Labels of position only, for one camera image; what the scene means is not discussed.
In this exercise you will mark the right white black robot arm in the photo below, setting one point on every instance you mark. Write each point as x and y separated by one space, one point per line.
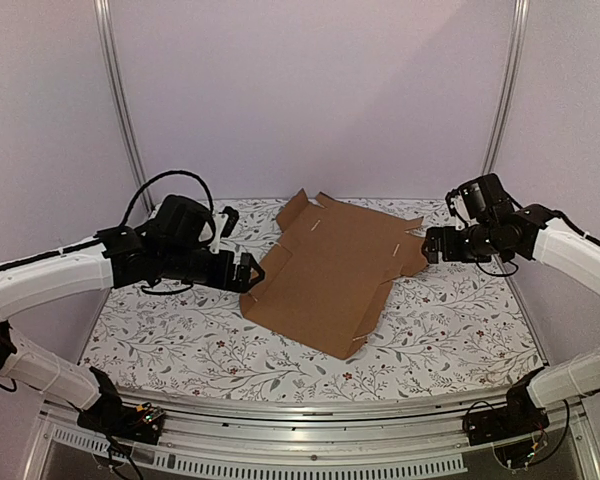
549 238

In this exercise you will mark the floral patterned table mat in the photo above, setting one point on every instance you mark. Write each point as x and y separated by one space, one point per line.
450 328

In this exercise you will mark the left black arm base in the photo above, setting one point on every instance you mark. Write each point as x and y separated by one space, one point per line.
125 415

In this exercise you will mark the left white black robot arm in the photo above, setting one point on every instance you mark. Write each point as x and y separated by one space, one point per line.
180 242

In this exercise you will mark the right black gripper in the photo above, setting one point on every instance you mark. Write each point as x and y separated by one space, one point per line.
443 244

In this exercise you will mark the left aluminium frame post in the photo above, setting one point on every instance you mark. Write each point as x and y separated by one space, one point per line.
114 75

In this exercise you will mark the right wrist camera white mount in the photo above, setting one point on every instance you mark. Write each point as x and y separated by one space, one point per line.
482 199

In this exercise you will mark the aluminium front rail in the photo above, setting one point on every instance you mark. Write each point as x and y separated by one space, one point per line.
419 438

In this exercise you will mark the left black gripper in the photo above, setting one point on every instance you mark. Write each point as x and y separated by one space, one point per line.
223 280

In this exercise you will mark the right aluminium frame post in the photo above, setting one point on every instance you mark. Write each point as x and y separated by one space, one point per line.
512 65

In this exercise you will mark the brown cardboard box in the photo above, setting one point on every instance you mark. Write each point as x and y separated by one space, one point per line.
328 276

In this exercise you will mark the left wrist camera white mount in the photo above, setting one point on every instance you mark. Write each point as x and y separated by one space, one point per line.
224 223

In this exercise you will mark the aluminium frame post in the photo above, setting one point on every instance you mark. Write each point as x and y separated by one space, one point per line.
512 65
114 75

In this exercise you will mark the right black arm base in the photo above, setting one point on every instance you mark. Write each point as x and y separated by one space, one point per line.
483 423

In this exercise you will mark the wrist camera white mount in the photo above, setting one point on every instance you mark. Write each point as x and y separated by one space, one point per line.
224 223
482 199

